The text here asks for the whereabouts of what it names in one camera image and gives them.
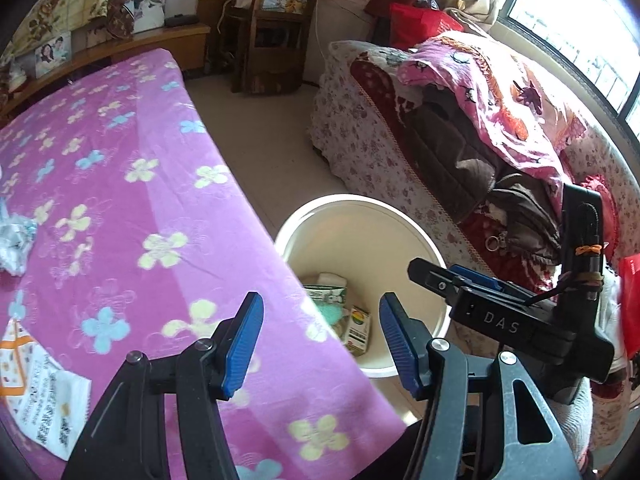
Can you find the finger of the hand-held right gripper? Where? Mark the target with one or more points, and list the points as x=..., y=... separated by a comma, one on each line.
x=475, y=276
x=430, y=275

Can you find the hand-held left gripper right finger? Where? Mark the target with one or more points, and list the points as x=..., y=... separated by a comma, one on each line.
x=397, y=345

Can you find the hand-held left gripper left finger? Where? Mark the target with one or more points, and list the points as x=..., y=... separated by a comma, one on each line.
x=245, y=345

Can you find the white box rainbow label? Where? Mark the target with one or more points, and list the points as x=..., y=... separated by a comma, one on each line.
x=357, y=332

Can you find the cream plastic bucket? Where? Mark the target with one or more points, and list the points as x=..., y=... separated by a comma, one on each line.
x=390, y=230

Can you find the green white carton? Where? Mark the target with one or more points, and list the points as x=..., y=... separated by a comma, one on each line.
x=322, y=294

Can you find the metal keyring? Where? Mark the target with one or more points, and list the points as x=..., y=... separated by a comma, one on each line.
x=495, y=242

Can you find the red packet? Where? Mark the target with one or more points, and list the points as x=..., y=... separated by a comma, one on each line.
x=631, y=285

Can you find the brown jacket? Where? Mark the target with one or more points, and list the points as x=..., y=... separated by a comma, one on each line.
x=450, y=160

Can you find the floral covered sofa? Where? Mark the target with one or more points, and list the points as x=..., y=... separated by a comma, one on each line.
x=360, y=135

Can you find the purple floral blanket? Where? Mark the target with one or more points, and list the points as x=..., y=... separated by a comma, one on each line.
x=150, y=185

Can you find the pink printed blanket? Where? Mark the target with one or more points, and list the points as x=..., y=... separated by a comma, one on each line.
x=490, y=90

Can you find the red floral sofa mat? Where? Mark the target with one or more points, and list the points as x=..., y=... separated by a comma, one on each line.
x=375, y=85

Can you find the white printed sachet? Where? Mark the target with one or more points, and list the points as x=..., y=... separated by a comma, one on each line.
x=35, y=390

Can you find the red plastic bag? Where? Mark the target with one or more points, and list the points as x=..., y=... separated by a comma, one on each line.
x=422, y=25

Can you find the crumpled silver wrapper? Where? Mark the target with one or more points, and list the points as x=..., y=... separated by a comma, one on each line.
x=15, y=245

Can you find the wooden shelf stand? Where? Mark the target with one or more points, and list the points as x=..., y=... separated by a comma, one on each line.
x=270, y=60

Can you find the window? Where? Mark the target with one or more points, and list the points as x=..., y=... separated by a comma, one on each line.
x=575, y=20

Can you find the low wooden cabinet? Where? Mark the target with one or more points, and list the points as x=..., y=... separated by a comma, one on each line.
x=175, y=42

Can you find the black set-top box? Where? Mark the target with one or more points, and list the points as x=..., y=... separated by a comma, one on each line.
x=180, y=20

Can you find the white printed bag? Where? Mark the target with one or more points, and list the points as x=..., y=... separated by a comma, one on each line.
x=147, y=7

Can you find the yellow checked floral cloth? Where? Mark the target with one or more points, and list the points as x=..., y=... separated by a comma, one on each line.
x=55, y=0

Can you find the photo frame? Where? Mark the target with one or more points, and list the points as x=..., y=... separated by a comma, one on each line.
x=52, y=52

